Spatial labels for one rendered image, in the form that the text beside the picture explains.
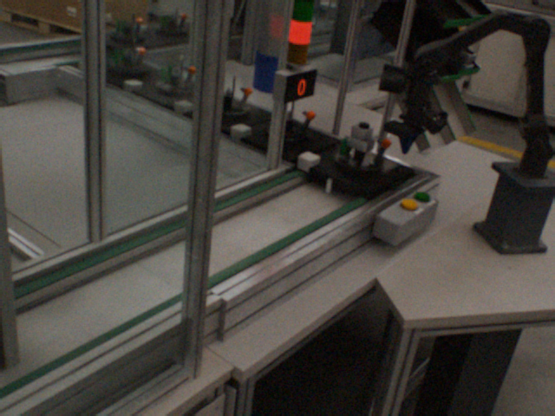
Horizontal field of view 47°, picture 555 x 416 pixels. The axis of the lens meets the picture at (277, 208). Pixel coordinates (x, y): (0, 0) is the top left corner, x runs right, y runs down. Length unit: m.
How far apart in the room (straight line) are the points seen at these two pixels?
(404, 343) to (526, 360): 1.48
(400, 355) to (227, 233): 0.48
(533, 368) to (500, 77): 3.34
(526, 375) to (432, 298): 1.38
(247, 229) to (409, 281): 0.40
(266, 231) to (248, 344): 0.35
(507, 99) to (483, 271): 4.20
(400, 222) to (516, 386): 1.34
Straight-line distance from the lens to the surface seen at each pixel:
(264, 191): 1.65
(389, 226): 1.59
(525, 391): 2.78
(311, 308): 1.39
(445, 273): 1.63
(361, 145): 1.77
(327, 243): 1.44
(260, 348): 1.27
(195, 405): 1.22
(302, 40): 1.60
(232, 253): 1.43
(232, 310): 1.24
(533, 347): 3.03
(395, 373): 1.56
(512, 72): 5.76
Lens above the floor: 1.68
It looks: 28 degrees down
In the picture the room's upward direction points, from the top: 8 degrees clockwise
